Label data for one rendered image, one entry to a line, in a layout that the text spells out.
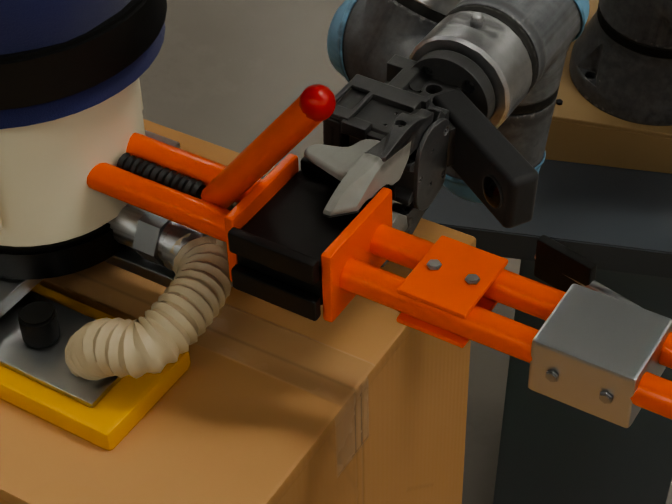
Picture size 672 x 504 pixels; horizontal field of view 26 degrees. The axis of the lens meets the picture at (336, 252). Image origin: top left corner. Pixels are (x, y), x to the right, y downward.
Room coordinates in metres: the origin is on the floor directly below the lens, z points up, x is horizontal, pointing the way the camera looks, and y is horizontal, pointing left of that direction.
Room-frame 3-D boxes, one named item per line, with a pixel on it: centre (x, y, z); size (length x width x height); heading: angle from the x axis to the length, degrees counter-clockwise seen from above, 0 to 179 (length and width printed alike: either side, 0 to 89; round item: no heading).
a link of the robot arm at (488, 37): (0.94, -0.10, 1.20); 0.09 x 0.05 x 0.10; 59
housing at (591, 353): (0.64, -0.17, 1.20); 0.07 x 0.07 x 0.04; 59
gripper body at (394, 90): (0.87, -0.05, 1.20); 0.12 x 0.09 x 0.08; 149
